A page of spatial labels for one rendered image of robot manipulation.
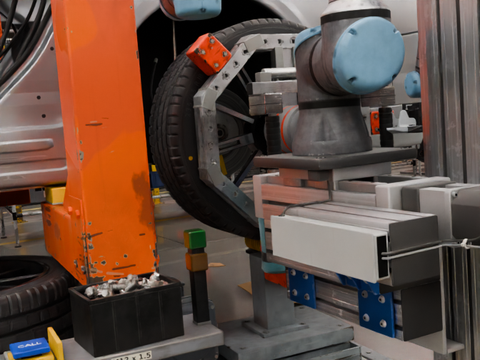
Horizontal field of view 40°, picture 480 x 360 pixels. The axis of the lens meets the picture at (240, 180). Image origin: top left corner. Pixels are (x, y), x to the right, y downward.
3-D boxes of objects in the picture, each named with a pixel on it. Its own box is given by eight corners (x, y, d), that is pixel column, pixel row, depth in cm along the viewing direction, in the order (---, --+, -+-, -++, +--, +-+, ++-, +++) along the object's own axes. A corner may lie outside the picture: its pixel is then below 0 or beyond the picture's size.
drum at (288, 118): (303, 152, 198) (301, 105, 197) (343, 153, 179) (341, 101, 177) (261, 156, 192) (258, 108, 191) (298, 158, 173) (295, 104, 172)
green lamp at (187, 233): (201, 245, 149) (199, 227, 149) (207, 247, 145) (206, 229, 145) (183, 247, 147) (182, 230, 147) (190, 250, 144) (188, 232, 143)
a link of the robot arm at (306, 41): (345, 99, 133) (341, 31, 132) (375, 96, 120) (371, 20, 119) (288, 103, 130) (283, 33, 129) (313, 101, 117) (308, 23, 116)
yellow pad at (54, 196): (88, 196, 215) (86, 181, 215) (98, 199, 203) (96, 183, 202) (44, 201, 209) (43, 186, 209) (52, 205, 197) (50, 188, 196)
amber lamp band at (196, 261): (202, 266, 149) (201, 249, 149) (209, 270, 146) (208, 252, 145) (186, 269, 148) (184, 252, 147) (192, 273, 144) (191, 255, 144)
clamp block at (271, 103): (266, 114, 170) (265, 93, 170) (283, 113, 162) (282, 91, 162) (248, 116, 168) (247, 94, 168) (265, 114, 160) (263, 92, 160)
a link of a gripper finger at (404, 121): (385, 111, 175) (409, 109, 180) (386, 133, 175) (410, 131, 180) (393, 111, 172) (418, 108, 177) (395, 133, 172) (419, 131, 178)
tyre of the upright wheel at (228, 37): (179, 260, 210) (348, 196, 236) (207, 273, 189) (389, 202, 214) (121, 54, 199) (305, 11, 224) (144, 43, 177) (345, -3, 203)
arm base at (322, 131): (389, 148, 124) (386, 95, 123) (323, 156, 116) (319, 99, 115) (339, 148, 137) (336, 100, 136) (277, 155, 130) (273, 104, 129)
